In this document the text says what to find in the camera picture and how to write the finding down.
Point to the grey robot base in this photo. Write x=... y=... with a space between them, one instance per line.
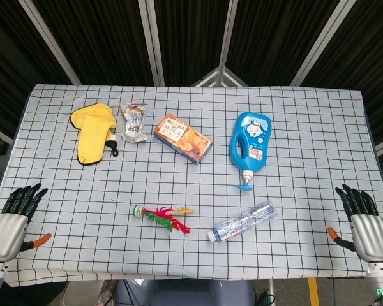
x=183 y=293

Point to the blue pump detergent bottle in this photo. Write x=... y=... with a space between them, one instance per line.
x=249 y=140

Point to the colourful feather shuttlecock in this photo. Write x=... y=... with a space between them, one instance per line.
x=162 y=218

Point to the orange biscuit box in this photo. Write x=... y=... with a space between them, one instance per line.
x=182 y=138

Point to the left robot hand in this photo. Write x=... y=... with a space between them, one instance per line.
x=6 y=228

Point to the checked grid tablecloth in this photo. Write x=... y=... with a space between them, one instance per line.
x=191 y=255

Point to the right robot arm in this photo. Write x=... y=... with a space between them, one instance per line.
x=380 y=282

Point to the yellow cleaning cloth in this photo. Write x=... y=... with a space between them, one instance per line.
x=94 y=134

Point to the clear plastic water bottle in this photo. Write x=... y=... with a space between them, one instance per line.
x=242 y=221

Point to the silver snack packet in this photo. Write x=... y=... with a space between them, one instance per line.
x=134 y=122

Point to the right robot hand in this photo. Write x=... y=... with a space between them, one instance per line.
x=368 y=236

